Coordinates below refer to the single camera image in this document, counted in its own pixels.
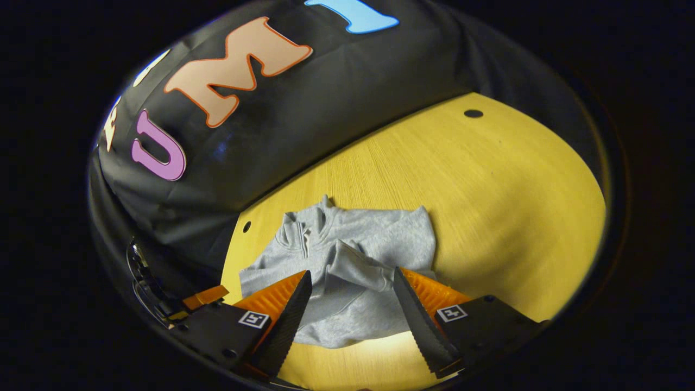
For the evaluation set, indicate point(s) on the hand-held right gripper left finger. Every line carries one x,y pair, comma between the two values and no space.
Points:
285,326

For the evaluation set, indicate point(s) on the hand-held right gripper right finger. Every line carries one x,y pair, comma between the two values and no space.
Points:
421,326

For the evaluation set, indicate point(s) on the black backdrop cloth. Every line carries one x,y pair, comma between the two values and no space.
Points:
326,108

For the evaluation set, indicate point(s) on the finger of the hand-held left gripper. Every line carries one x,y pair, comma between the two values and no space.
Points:
203,296

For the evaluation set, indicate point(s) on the grey sweatshirt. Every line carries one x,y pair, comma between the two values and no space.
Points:
347,255

